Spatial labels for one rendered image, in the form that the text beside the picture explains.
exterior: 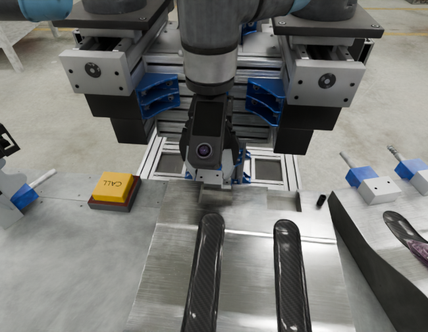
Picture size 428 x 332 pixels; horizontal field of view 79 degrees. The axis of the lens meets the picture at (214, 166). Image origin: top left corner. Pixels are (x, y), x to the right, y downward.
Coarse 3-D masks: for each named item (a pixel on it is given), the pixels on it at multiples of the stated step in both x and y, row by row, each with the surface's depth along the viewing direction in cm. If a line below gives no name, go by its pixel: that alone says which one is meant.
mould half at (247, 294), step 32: (192, 192) 42; (256, 192) 42; (320, 192) 42; (160, 224) 38; (192, 224) 38; (256, 224) 38; (320, 224) 38; (160, 256) 35; (192, 256) 35; (224, 256) 35; (256, 256) 35; (320, 256) 35; (160, 288) 32; (224, 288) 32; (256, 288) 32; (320, 288) 32; (128, 320) 30; (160, 320) 30; (224, 320) 30; (256, 320) 30; (320, 320) 30; (352, 320) 30
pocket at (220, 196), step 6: (204, 192) 45; (210, 192) 45; (216, 192) 45; (222, 192) 44; (228, 192) 44; (204, 198) 45; (210, 198) 45; (216, 198) 45; (222, 198) 45; (228, 198) 45; (216, 204) 44; (222, 204) 44; (228, 204) 44
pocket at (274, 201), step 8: (272, 192) 44; (296, 192) 43; (272, 200) 44; (280, 200) 44; (288, 200) 44; (296, 200) 43; (272, 208) 43; (280, 208) 43; (288, 208) 43; (296, 208) 43
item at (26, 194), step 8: (48, 176) 53; (24, 184) 50; (32, 184) 51; (16, 192) 48; (24, 192) 48; (32, 192) 49; (16, 200) 47; (24, 200) 49; (32, 200) 50; (0, 208) 45; (16, 208) 48; (0, 216) 46; (8, 216) 47; (16, 216) 48; (0, 224) 46; (8, 224) 48
